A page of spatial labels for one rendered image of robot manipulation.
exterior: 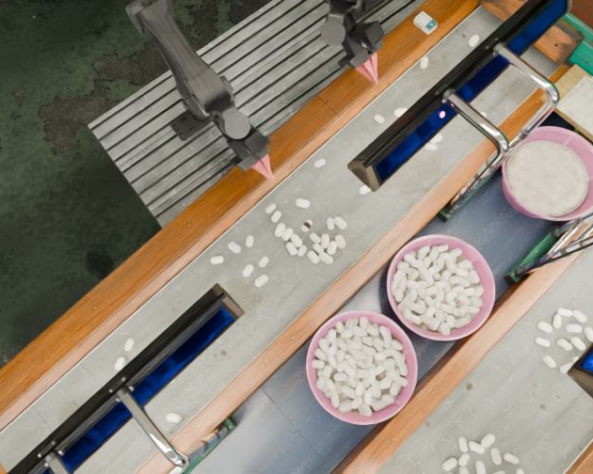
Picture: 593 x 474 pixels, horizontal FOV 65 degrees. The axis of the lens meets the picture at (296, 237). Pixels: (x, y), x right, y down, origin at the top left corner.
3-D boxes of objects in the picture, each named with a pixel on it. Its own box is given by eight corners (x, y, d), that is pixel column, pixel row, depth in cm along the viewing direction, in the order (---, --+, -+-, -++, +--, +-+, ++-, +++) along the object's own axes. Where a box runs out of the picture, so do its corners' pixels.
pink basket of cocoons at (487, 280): (366, 315, 125) (370, 311, 116) (404, 228, 131) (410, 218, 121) (460, 359, 121) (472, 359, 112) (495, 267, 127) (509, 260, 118)
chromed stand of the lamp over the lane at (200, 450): (131, 423, 120) (28, 459, 77) (190, 368, 123) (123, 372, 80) (178, 483, 116) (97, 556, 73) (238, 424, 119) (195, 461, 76)
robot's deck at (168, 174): (92, 131, 147) (86, 125, 143) (384, -66, 163) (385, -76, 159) (263, 365, 127) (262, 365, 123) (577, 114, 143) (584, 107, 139)
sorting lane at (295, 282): (-9, 443, 116) (-14, 444, 114) (481, 7, 143) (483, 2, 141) (62, 545, 109) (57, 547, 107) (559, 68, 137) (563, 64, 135)
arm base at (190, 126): (232, 89, 135) (217, 73, 137) (175, 129, 133) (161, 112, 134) (236, 104, 143) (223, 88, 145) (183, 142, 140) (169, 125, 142)
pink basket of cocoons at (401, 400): (285, 362, 122) (283, 363, 113) (358, 292, 126) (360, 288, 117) (358, 443, 117) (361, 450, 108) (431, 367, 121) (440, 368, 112)
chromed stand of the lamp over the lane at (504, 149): (394, 178, 135) (432, 91, 91) (441, 134, 138) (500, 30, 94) (443, 223, 131) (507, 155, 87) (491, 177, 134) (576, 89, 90)
